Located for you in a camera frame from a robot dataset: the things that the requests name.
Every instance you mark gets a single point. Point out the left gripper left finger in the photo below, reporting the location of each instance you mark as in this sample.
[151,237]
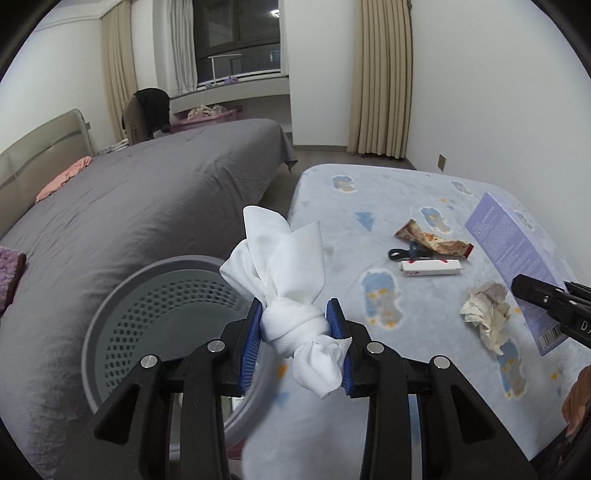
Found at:
[129,435]

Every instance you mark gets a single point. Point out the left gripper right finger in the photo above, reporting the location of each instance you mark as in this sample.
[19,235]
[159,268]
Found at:
[425,418]

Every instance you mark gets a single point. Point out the purple rabbit box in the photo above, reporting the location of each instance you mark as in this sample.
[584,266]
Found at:
[515,243]

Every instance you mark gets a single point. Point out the white knotted cloth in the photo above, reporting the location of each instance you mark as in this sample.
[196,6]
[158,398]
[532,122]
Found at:
[284,269]

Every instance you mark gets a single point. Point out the grey perforated trash basket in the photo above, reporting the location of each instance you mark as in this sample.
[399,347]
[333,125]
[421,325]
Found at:
[166,309]

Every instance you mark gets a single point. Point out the person's hand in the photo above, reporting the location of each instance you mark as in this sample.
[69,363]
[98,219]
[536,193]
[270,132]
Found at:
[576,404]

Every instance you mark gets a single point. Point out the crumpled lined paper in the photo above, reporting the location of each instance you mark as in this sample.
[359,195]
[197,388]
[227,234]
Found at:
[487,310]

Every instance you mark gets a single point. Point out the white red slim box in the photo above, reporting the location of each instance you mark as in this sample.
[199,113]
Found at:
[430,267]

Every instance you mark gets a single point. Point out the brown snack wrapper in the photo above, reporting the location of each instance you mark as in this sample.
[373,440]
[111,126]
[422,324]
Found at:
[411,231]

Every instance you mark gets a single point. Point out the light blue patterned blanket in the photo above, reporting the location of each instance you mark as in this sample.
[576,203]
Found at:
[360,209]

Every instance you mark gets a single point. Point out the purple fuzzy blanket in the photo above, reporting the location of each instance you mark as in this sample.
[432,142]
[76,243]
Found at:
[12,267]

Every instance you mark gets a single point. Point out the grey bed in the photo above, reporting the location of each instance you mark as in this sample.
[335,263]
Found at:
[181,194]

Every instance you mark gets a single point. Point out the beige right curtain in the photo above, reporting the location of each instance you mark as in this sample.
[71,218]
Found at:
[382,79]

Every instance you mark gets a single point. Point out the beige curtain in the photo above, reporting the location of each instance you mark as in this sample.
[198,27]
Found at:
[118,65]
[382,79]

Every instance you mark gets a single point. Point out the pink cloth on bed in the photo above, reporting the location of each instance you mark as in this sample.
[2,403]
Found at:
[63,178]

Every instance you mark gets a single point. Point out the beige headboard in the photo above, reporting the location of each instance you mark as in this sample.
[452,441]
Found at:
[35,159]

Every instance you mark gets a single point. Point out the chair with black garment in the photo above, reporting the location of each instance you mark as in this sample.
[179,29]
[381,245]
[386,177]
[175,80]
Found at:
[146,113]

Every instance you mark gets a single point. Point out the pink clothes pile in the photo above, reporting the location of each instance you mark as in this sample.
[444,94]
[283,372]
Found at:
[203,116]

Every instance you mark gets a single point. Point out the sheer white curtain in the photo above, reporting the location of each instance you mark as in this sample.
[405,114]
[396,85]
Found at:
[181,23]

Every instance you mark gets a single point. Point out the white drying rack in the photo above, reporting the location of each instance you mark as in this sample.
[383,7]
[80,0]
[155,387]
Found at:
[223,69]

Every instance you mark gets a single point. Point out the beige left curtain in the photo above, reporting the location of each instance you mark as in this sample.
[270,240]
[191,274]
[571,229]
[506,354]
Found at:
[118,65]

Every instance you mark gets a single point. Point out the dark window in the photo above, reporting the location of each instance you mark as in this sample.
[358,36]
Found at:
[248,27]

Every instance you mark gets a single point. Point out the wall outlet plate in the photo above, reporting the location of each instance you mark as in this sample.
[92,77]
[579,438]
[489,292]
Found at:
[442,162]

